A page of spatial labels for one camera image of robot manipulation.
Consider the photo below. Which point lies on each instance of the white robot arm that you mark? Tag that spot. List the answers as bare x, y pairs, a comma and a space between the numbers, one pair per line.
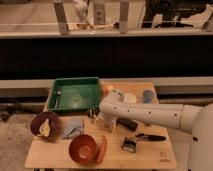
195, 120

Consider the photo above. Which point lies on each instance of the green plastic tray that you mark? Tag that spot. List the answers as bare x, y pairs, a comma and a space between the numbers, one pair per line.
78, 94

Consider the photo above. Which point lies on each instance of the metal spoon in tray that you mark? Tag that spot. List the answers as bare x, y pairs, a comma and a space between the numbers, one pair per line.
57, 98

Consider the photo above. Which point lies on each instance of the orange fruit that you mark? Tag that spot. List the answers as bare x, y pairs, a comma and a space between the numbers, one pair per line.
108, 89

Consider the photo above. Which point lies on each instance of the white paper cup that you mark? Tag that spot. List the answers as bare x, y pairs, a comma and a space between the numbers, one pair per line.
129, 98

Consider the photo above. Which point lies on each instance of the blue grey cup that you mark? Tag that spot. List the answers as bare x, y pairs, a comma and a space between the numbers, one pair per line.
148, 95

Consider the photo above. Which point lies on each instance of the black rectangular block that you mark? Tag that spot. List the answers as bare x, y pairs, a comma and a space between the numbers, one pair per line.
131, 125

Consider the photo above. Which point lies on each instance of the grey blue cloth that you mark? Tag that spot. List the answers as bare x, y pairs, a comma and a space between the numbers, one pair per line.
73, 129

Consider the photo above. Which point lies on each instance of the wooden folding table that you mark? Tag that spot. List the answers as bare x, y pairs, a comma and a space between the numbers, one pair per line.
54, 153

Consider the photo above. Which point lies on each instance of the dark red bowl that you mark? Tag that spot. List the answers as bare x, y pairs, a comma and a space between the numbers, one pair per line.
40, 119

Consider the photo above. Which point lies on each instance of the orange bowl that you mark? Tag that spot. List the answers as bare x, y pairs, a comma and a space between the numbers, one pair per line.
82, 149

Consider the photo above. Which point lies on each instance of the cream banana piece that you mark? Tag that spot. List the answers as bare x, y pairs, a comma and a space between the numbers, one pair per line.
44, 129

